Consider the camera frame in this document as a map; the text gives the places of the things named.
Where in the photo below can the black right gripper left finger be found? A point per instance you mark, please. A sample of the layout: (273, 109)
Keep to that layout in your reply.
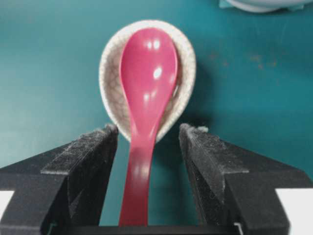
(65, 186)

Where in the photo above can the red plastic spoon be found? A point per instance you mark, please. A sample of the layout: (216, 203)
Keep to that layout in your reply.
(148, 71)

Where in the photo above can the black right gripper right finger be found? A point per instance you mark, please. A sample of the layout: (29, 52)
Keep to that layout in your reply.
(235, 186)

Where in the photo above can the small crackle ceramic dish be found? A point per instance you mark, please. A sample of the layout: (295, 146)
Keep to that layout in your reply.
(110, 85)

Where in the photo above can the white bowl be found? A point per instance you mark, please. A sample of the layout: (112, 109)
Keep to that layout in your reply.
(265, 6)

